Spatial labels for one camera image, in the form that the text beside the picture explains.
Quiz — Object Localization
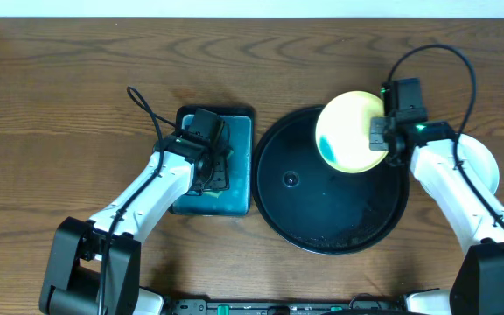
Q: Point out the green yellow sponge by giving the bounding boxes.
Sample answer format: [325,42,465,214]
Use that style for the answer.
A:
[201,148,234,198]

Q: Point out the yellow plate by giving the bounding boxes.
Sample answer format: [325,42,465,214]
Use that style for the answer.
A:
[315,91,388,173]

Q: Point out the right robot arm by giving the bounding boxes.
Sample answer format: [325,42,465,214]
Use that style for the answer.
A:
[369,117,504,314]

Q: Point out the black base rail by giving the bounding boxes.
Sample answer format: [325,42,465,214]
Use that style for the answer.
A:
[160,294,408,315]

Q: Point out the black round tray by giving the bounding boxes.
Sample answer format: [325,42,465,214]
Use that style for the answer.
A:
[251,106,409,255]

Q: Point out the light blue plate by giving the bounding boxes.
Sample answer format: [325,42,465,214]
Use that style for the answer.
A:
[458,134,500,194]

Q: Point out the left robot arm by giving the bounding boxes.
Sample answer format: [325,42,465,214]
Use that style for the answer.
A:
[38,136,228,314]

